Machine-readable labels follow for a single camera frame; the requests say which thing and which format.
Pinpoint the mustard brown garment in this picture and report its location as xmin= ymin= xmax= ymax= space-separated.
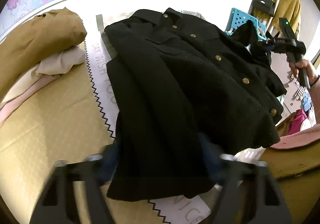
xmin=1 ymin=8 xmax=87 ymax=99

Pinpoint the beige cream folded cloth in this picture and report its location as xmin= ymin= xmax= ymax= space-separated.
xmin=1 ymin=46 xmax=85 ymax=125

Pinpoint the black handbag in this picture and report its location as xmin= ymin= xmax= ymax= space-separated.
xmin=252 ymin=0 xmax=276 ymax=17

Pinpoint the black button coat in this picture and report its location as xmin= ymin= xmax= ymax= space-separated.
xmin=104 ymin=9 xmax=286 ymax=202

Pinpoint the magenta pink garment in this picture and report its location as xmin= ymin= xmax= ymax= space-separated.
xmin=287 ymin=109 xmax=311 ymax=135

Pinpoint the blue perforated hanging organizer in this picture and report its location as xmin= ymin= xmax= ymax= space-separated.
xmin=225 ymin=8 xmax=267 ymax=41

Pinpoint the patterned patchwork bedspread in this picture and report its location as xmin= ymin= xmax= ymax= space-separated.
xmin=1 ymin=35 xmax=319 ymax=223

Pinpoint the yellow hanging garment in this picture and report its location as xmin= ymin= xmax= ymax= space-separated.
xmin=253 ymin=0 xmax=301 ymax=36

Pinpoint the person's right hand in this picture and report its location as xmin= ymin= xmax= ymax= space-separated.
xmin=287 ymin=57 xmax=320 ymax=87

